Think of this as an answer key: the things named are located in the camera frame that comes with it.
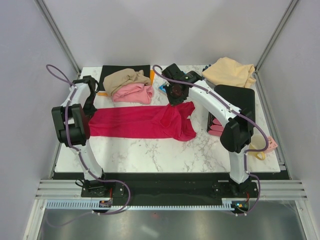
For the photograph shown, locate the blue illustrated paperback book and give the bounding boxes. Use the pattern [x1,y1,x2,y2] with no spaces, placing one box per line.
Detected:
[158,83,167,94]

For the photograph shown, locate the magenta t shirt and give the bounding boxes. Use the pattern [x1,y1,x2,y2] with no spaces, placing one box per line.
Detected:
[89,102,196,142]

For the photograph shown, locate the black pink drawer organizer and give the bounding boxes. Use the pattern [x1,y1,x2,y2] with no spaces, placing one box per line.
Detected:
[206,84,256,137]

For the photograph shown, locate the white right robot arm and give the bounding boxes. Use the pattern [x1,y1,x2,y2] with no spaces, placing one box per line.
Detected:
[154,63,254,197]

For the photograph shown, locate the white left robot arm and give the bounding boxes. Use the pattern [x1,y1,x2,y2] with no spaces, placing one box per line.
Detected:
[51,75,104,181]

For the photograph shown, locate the light pink t shirt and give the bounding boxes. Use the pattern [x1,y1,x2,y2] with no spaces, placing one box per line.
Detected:
[112,83,155,105]

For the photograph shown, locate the black notebook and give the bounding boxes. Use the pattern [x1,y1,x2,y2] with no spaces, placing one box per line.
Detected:
[99,65,151,91]

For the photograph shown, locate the beige t shirt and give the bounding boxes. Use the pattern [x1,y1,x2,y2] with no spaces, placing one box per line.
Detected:
[103,68,152,97]

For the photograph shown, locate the cream yellow t shirt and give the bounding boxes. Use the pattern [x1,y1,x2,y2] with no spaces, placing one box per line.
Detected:
[202,57,256,88]

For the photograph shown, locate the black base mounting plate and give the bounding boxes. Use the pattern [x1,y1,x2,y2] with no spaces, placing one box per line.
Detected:
[76,173,259,206]

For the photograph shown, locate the yellow mug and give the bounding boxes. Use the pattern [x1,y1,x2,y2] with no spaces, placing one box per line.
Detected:
[248,134,266,161]

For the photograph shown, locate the pink small box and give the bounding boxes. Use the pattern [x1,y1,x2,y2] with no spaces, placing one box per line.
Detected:
[264,136,278,154]

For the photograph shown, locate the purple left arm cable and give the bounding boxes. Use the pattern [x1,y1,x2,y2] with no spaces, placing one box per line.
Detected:
[45,64,132,228]

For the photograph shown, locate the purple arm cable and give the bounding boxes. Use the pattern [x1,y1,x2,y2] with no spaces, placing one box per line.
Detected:
[45,64,132,228]
[152,64,272,217]

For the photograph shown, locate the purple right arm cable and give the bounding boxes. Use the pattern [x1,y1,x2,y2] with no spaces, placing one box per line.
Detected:
[152,64,272,217]

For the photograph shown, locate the left aluminium frame post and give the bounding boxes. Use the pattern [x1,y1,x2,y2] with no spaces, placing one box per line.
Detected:
[34,0,81,75]

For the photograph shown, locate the aluminium frame post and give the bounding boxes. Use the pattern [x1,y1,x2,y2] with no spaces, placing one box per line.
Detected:
[255,0,300,73]
[34,0,81,75]

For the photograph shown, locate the white slotted cable duct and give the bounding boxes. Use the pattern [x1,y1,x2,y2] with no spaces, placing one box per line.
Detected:
[45,199,240,211]

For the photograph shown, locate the right aluminium frame post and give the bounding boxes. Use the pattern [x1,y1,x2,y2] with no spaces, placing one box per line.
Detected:
[255,0,300,73]

